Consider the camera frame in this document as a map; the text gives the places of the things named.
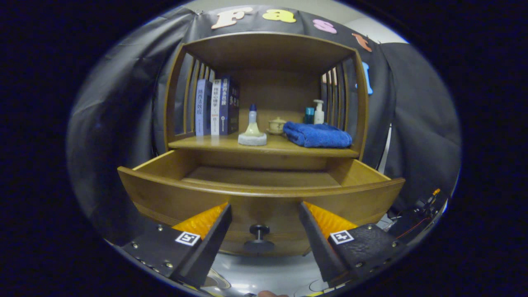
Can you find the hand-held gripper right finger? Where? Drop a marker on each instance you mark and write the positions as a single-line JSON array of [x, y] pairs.
[[317, 245]]

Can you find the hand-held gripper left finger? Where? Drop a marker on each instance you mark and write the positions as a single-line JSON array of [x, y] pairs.
[[208, 251]]

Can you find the wooden drawer with black knob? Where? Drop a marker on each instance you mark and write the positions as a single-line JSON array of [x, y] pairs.
[[268, 210]]

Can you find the wooden countertop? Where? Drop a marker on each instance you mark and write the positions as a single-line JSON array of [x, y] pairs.
[[214, 142]]

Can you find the wooden cabinet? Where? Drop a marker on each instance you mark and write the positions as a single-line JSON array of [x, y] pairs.
[[280, 90]]

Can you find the black device with orange tip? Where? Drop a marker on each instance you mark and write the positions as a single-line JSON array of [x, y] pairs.
[[420, 206]]

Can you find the folded blue towel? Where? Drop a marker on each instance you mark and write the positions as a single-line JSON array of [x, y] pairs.
[[317, 134]]

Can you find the beige lidded teacup with saucer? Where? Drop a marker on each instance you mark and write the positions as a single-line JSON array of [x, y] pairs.
[[276, 126]]

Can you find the teal bottle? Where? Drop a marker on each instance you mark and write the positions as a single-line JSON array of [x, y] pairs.
[[309, 116]]

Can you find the white pump bottle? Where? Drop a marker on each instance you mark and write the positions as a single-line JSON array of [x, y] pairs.
[[319, 115]]

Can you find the light blue book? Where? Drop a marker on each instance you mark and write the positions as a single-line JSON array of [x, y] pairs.
[[202, 109]]

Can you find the white book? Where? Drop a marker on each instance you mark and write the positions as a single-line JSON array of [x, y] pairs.
[[215, 107]]

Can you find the dark navy book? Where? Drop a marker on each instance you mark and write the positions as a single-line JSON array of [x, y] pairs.
[[230, 105]]

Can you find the small white blue-capped bottle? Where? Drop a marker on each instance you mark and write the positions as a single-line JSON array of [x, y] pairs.
[[253, 108]]

